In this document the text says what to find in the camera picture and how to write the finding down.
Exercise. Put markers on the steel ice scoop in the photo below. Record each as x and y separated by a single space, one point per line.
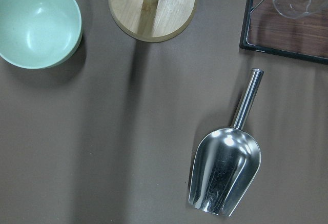
226 160

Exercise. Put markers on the black wooden glass tray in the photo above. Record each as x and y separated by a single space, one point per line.
265 30

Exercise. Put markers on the wooden cup tree stand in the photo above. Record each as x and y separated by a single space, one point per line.
152 20

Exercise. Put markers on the light green bowl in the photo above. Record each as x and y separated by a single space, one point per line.
39 34

